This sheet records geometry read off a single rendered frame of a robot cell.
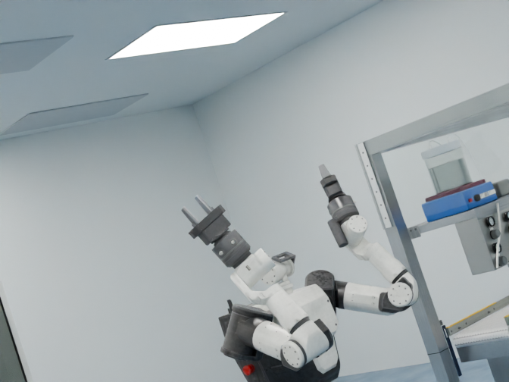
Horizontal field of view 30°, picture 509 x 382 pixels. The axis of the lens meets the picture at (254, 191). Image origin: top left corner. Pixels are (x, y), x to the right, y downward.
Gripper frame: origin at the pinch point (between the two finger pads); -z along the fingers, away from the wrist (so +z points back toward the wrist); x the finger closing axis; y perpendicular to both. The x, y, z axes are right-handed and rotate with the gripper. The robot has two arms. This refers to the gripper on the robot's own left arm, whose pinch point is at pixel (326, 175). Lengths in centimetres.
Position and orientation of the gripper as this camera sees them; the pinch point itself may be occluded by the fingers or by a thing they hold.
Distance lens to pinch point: 323.9
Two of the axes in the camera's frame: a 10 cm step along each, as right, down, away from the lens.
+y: -9.0, 4.4, 0.7
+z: 3.7, 8.2, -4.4
